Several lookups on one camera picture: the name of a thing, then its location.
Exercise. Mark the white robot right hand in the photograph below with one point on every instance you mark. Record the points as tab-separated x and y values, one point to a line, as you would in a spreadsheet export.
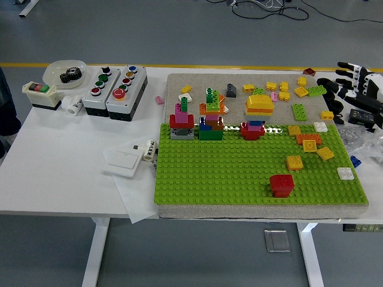
369	82

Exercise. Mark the yellow square four-stud brick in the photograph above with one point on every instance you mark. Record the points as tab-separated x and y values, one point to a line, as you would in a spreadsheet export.
325	153
294	131
294	163

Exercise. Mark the green long brick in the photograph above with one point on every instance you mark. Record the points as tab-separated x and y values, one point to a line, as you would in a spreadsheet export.
316	91

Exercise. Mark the small yellow two-stud brick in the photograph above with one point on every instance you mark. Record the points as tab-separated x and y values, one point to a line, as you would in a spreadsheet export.
284	86
284	96
327	115
186	89
271	86
302	81
248	88

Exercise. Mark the small brown brick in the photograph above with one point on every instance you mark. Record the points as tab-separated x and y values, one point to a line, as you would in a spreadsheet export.
309	71

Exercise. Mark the white square four-stud brick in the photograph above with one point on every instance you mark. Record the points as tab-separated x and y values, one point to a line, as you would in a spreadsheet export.
345	174
320	126

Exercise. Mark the yellow square brick with hole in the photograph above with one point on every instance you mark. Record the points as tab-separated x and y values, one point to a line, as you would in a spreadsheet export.
309	146
301	92

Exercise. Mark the small blue brick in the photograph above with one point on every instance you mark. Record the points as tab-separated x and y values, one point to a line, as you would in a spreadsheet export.
355	161

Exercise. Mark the orange long brick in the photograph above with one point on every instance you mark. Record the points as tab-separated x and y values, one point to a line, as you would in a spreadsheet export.
308	137

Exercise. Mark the small pink brick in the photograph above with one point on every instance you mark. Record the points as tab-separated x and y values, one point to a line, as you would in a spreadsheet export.
159	100
273	96

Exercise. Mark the small green brick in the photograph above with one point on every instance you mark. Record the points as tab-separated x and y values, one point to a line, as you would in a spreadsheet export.
258	91

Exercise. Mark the brick tower with yellow dome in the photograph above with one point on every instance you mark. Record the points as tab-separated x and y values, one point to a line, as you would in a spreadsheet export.
259	106

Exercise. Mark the large red brick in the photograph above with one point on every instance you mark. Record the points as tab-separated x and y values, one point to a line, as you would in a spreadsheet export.
281	186

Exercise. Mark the dark grey slope brick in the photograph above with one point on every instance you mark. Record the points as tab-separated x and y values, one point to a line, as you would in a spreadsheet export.
231	90

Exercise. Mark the brick tower with green base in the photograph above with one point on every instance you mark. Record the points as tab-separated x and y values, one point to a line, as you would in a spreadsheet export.
211	133

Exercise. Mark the green studded baseplate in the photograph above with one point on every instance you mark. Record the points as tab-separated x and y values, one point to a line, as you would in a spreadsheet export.
215	170

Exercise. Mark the white flat square brick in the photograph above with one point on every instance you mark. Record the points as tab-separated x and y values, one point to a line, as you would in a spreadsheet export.
185	98

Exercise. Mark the brick tower with grey base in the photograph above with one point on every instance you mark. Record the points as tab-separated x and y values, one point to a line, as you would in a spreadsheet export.
182	119

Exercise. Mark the black display module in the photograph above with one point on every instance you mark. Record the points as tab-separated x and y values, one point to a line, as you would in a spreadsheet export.
360	117

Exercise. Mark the black rubber tyre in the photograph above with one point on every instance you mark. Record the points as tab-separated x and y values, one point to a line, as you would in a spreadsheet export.
323	82
330	96
336	106

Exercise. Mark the clear plastic bag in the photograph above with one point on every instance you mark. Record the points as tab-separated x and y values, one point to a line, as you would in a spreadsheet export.
359	140

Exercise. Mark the black table control panel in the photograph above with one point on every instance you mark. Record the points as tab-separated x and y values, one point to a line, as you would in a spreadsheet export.
362	228

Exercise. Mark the grey-brown mat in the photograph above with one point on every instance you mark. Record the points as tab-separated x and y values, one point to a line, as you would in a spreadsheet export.
203	80

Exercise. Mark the metal floor socket plate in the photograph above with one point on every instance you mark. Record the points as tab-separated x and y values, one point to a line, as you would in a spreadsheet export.
277	241

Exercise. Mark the white table leg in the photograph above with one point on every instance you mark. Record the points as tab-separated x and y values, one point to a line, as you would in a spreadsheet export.
95	254
311	257

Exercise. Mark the white pipe fitting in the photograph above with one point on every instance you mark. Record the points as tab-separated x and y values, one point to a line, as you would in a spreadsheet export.
149	150
72	105

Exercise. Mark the grey emergency stop control box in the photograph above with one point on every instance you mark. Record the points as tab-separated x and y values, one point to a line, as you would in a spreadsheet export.
122	104

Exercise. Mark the white paper sheet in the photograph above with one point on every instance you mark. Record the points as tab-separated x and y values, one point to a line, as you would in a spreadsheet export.
137	197

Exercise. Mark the grey four-button control box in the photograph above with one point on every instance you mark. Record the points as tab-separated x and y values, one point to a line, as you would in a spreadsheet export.
97	103

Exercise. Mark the black metal gear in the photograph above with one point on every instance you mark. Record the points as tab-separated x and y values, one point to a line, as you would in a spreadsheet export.
71	75

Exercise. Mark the white plastic bowl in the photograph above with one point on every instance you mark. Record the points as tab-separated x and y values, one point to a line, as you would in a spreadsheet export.
52	73

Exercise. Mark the white furniture foot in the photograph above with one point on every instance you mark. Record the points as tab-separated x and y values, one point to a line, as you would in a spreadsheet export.
28	9

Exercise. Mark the white wall switch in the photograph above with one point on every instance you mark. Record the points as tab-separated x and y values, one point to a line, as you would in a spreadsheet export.
121	163

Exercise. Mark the cream switch box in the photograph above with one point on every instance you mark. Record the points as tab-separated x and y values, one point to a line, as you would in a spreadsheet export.
42	97

